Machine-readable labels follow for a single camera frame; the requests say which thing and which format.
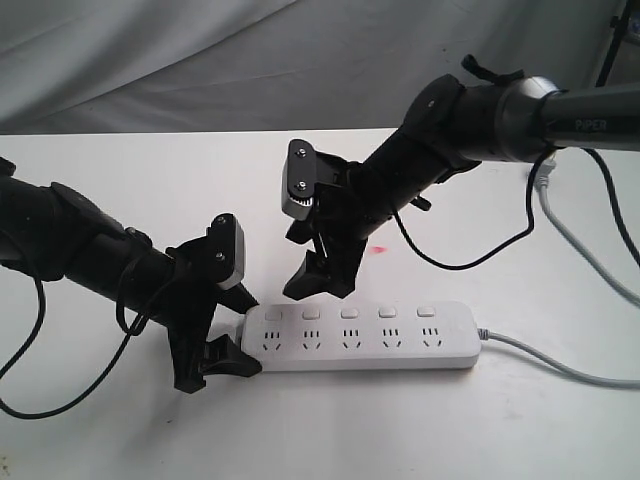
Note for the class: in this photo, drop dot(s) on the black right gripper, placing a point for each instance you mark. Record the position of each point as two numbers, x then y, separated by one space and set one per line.
346 210

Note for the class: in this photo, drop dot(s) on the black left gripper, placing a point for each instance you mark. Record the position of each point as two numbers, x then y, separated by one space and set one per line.
188 309

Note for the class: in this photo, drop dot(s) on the white five-outlet power strip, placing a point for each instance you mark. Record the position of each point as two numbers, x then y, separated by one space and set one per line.
330 336

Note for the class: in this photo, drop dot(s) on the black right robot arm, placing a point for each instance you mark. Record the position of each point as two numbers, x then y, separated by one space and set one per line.
449 129

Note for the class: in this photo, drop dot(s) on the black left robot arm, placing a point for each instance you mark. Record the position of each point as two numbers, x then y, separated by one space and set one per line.
55 232

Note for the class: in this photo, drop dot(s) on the grey backdrop cloth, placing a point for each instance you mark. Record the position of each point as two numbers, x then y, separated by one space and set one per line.
80 67

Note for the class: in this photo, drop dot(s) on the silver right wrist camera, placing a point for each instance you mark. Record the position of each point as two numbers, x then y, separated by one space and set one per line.
299 177

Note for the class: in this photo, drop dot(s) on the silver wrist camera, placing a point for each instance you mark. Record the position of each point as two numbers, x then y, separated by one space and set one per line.
225 251
299 177

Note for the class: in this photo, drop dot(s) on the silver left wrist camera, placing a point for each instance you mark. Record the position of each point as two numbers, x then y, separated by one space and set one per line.
225 251

